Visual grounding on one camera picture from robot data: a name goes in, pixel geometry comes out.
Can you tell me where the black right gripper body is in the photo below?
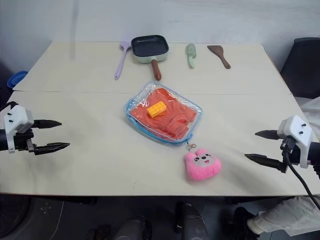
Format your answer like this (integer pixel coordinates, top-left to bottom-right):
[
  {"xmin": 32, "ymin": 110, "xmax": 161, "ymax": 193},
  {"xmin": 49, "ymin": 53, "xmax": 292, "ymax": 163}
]
[{"xmin": 279, "ymin": 136, "xmax": 303, "ymax": 166}]

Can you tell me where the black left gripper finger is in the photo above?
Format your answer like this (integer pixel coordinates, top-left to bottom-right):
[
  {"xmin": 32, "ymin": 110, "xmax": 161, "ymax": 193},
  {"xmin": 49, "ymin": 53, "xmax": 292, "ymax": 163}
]
[
  {"xmin": 34, "ymin": 142, "xmax": 71, "ymax": 156},
  {"xmin": 33, "ymin": 119, "xmax": 63, "ymax": 129}
]

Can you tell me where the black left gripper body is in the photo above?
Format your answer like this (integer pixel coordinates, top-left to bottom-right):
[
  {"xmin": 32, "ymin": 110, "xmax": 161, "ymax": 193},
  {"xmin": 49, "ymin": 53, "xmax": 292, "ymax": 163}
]
[{"xmin": 13, "ymin": 128, "xmax": 36, "ymax": 154}]

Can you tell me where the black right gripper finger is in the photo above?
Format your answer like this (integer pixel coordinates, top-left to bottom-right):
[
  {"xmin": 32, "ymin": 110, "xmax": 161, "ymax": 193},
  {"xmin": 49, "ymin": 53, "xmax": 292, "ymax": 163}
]
[
  {"xmin": 244, "ymin": 153, "xmax": 289, "ymax": 174},
  {"xmin": 254, "ymin": 129, "xmax": 281, "ymax": 140}
]

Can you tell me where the clear pouch with orange contents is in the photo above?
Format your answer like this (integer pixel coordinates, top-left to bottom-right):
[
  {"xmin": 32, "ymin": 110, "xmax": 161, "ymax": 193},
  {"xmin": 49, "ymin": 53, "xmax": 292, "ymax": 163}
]
[{"xmin": 123, "ymin": 81, "xmax": 204, "ymax": 149}]

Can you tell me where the red cloth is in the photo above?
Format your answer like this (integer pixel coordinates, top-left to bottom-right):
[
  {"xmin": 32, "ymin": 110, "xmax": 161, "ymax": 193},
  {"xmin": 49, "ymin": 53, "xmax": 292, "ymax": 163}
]
[{"xmin": 130, "ymin": 87, "xmax": 198, "ymax": 140}]

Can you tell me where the blue plastic container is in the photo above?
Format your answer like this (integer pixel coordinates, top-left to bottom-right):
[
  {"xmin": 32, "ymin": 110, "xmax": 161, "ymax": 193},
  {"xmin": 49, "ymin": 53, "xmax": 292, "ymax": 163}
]
[{"xmin": 6, "ymin": 70, "xmax": 29, "ymax": 89}]

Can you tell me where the person's leg in white trousers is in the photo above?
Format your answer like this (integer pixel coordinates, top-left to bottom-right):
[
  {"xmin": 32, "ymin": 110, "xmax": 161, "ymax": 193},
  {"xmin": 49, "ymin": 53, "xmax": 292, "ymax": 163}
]
[{"xmin": 246, "ymin": 194, "xmax": 320, "ymax": 238}]

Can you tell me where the black shoe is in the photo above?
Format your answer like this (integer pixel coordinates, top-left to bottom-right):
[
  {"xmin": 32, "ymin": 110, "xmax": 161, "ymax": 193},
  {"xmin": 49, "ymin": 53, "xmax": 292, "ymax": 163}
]
[{"xmin": 232, "ymin": 206, "xmax": 260, "ymax": 240}]

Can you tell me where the black chair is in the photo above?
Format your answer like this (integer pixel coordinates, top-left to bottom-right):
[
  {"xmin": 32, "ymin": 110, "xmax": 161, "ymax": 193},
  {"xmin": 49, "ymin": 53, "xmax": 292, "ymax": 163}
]
[{"xmin": 279, "ymin": 37, "xmax": 320, "ymax": 100}]

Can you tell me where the brown wooden spatula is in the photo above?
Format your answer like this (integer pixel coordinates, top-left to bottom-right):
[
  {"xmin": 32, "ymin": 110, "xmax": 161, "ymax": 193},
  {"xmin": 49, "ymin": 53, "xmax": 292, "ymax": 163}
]
[{"xmin": 206, "ymin": 44, "xmax": 232, "ymax": 70}]

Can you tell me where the purple silicone spatula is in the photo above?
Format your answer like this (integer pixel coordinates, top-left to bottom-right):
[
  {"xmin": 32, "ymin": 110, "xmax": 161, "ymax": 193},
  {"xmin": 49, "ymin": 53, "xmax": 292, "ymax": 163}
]
[{"xmin": 114, "ymin": 40, "xmax": 133, "ymax": 81}]

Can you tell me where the yellow toy brick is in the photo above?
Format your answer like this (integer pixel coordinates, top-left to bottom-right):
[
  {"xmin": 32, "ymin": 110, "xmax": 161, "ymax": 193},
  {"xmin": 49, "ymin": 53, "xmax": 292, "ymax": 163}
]
[{"xmin": 146, "ymin": 101, "xmax": 168, "ymax": 118}]

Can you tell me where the green sheathed knife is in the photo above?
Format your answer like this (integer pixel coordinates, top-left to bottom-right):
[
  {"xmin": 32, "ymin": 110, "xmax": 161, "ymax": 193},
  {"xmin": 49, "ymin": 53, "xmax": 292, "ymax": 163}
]
[{"xmin": 185, "ymin": 43, "xmax": 198, "ymax": 69}]

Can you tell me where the green square frying pan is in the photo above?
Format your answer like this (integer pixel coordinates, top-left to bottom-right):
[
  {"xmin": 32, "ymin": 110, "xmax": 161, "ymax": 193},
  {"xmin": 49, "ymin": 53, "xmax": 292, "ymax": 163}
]
[{"xmin": 130, "ymin": 34, "xmax": 170, "ymax": 82}]

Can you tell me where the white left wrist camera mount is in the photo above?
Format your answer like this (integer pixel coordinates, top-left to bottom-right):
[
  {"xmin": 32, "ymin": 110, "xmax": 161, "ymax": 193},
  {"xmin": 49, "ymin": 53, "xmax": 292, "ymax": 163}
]
[{"xmin": 0, "ymin": 104, "xmax": 35, "ymax": 154}]

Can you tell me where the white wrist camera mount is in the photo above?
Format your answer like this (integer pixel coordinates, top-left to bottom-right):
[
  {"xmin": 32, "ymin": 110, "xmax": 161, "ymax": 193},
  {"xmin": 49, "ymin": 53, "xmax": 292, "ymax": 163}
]
[
  {"xmin": 0, "ymin": 104, "xmax": 35, "ymax": 154},
  {"xmin": 276, "ymin": 115, "xmax": 314, "ymax": 169}
]

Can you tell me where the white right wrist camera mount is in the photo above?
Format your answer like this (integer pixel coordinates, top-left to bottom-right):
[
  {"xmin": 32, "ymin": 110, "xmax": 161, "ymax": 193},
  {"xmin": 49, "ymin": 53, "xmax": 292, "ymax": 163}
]
[{"xmin": 276, "ymin": 115, "xmax": 314, "ymax": 169}]

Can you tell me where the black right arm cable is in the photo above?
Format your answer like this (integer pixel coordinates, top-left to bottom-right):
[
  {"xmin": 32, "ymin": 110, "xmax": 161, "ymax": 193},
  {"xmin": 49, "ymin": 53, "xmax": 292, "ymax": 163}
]
[{"xmin": 280, "ymin": 142, "xmax": 320, "ymax": 205}]

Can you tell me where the pink plush bunny keychain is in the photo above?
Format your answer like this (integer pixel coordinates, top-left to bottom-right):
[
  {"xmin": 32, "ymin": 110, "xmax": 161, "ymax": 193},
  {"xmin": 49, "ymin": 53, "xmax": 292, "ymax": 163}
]
[{"xmin": 184, "ymin": 147, "xmax": 223, "ymax": 182}]

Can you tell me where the metal keychain clasp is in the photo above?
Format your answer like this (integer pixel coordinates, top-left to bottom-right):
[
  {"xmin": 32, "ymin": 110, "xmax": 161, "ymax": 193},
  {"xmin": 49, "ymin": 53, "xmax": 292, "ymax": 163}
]
[{"xmin": 185, "ymin": 140, "xmax": 199, "ymax": 152}]

